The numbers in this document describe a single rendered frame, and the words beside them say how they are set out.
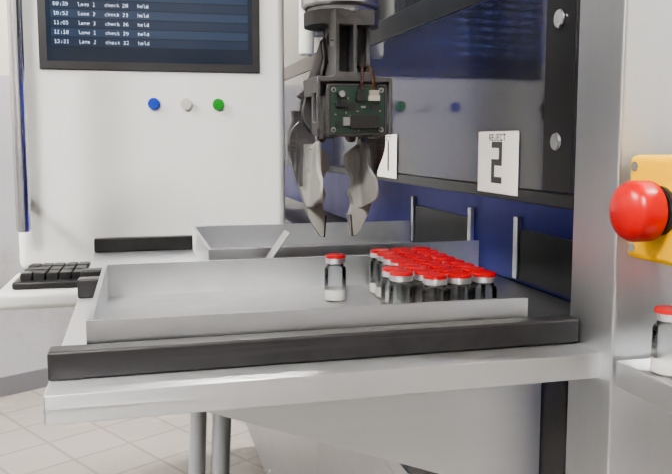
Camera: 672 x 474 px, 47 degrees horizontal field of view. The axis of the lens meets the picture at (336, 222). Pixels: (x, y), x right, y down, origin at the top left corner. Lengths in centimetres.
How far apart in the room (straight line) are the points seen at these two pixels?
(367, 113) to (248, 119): 83
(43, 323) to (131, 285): 271
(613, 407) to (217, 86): 107
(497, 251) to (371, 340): 40
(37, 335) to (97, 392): 300
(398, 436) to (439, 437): 4
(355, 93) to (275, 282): 24
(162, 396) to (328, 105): 30
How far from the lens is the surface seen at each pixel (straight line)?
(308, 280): 85
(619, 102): 60
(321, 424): 65
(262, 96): 152
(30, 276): 134
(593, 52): 63
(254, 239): 118
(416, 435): 68
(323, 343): 57
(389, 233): 123
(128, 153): 151
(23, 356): 353
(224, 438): 173
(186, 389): 54
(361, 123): 70
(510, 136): 74
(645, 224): 53
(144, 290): 83
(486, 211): 98
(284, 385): 54
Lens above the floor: 104
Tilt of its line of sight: 6 degrees down
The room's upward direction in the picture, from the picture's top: straight up
